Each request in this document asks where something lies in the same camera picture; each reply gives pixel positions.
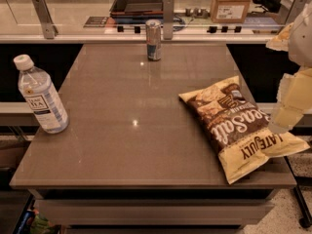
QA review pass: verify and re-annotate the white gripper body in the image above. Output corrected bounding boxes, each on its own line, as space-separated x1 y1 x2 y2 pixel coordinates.
289 2 312 67

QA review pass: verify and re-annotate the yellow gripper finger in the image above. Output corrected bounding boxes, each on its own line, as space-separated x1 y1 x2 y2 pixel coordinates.
266 23 293 52
268 67 312 134

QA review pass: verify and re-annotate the redbull can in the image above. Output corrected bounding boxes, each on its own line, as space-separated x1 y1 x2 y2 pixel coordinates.
145 19 161 61

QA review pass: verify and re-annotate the clear blue plastic bottle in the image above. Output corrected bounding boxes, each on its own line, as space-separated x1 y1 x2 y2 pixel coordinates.
14 55 69 134

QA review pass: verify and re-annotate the cardboard box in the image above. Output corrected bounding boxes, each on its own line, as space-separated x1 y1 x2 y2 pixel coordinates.
210 0 251 23

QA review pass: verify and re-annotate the sea salt chips bag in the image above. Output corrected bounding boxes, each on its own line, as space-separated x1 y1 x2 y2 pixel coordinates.
179 76 308 184

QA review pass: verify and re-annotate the orange grey tray bin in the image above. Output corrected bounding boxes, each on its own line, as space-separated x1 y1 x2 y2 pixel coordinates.
110 0 163 17

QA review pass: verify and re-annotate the grey table drawer front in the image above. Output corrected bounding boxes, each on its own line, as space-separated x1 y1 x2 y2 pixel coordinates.
35 200 274 225

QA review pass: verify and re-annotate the right metal glass bracket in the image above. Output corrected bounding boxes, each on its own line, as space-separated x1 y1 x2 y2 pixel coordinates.
277 0 308 24

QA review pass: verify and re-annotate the metal glass bracket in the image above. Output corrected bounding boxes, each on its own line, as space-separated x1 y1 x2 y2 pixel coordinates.
31 0 59 39
277 0 308 24
163 0 175 40

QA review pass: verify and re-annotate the middle metal glass bracket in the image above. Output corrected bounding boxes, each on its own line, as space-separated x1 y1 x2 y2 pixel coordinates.
163 0 175 40

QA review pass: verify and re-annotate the left metal glass bracket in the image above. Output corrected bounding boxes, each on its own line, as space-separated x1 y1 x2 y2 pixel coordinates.
31 0 59 39

